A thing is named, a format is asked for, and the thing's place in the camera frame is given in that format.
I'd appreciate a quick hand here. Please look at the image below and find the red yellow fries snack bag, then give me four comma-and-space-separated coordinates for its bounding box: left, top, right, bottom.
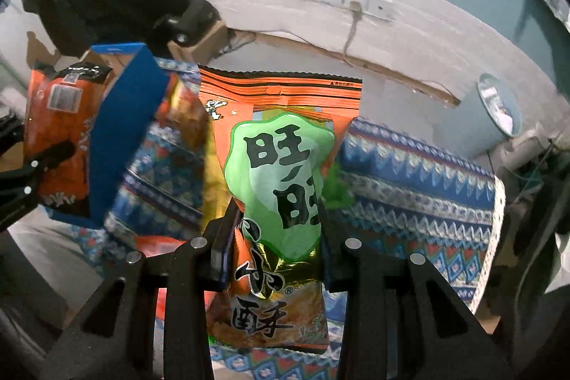
129, 73, 227, 254

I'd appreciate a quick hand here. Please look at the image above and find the small brown cardboard box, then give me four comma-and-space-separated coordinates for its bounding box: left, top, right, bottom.
167, 20, 228, 64

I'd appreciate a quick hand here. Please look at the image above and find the light blue waste bin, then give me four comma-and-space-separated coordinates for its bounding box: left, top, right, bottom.
441, 73, 523, 159

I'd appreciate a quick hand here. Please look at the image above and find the orange green rice cracker bag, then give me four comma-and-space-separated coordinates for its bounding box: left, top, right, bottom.
199, 67, 362, 353

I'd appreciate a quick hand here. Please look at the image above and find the blue patterned tablecloth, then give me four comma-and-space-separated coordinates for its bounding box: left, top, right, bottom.
43, 56, 507, 380

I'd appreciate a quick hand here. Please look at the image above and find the blue cardboard box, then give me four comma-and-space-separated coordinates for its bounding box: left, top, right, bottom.
81, 42, 169, 229

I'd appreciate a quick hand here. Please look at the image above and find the black cylinder device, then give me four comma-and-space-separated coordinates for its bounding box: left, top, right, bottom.
152, 0, 220, 47

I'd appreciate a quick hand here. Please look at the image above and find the grey plug and cable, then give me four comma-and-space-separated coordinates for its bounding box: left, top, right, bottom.
231, 1, 460, 105

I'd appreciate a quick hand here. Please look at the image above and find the orange snack bag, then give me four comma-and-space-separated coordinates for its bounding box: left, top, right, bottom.
24, 62, 113, 216

